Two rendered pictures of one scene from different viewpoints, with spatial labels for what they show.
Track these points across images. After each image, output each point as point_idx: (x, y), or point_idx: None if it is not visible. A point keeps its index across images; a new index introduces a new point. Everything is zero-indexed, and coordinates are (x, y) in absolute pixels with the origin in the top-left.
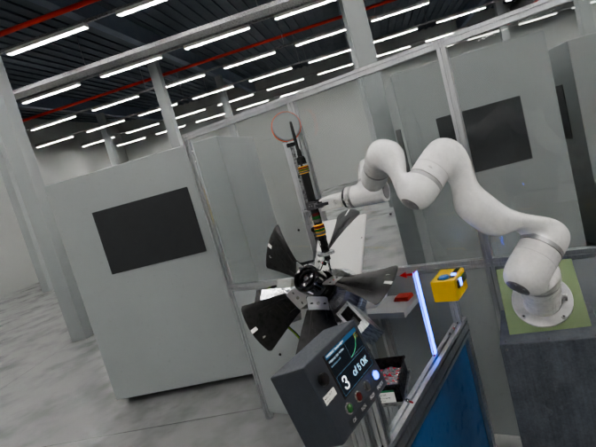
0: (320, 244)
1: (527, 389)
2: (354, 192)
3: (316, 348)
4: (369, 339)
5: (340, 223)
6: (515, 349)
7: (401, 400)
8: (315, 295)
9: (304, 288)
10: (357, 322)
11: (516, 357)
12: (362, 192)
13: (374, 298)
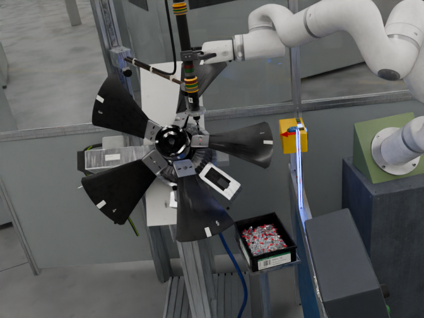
0: (192, 101)
1: (385, 229)
2: (250, 43)
3: (348, 252)
4: (233, 198)
5: (195, 72)
6: (385, 198)
7: (295, 259)
8: (180, 159)
9: (171, 153)
10: (227, 183)
11: (383, 204)
12: (261, 45)
13: (262, 161)
